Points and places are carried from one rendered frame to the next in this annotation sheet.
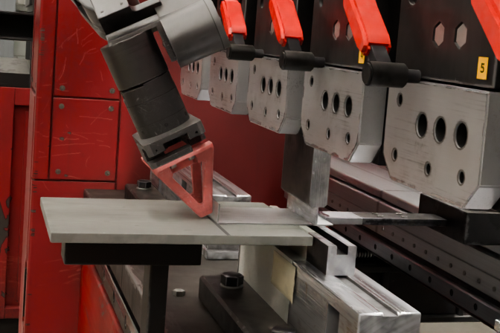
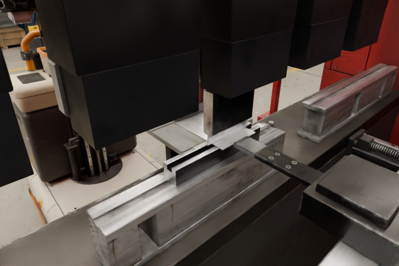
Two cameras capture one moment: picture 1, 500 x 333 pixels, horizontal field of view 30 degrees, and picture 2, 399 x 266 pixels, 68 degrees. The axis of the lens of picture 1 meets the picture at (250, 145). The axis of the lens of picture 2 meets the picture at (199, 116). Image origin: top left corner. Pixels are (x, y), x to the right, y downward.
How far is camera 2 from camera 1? 0.91 m
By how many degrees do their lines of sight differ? 64
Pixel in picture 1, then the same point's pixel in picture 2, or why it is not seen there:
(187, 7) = not seen: outside the picture
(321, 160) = (208, 107)
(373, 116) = (57, 93)
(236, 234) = (156, 132)
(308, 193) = (205, 124)
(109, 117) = not seen: hidden behind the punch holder
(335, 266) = (167, 175)
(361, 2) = not seen: outside the picture
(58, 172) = (335, 67)
